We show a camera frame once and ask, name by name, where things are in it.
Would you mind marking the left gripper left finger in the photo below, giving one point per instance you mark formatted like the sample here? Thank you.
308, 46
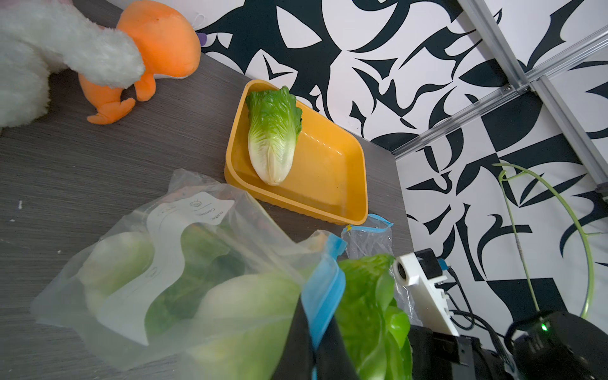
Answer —
297, 360

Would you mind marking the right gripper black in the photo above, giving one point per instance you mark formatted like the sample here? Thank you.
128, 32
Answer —
444, 357

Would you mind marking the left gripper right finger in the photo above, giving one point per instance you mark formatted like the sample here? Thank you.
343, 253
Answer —
332, 360

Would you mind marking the clear zipper bag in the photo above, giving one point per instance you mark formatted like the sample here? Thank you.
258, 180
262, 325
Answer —
373, 238
241, 326

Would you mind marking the yellow plastic tray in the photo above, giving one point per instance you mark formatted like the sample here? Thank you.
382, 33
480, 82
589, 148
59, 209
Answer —
327, 181

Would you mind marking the chinese cabbage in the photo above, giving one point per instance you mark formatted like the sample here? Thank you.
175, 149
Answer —
275, 125
373, 328
119, 259

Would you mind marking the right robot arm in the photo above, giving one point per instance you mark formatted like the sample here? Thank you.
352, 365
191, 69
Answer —
547, 345

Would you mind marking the orange plush toy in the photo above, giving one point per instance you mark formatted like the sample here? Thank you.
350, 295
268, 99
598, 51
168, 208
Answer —
169, 47

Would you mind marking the white plush toy pink shirt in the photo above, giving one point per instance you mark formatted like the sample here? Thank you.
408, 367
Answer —
39, 38

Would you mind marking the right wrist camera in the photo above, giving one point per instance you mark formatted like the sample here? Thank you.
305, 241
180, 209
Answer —
420, 273

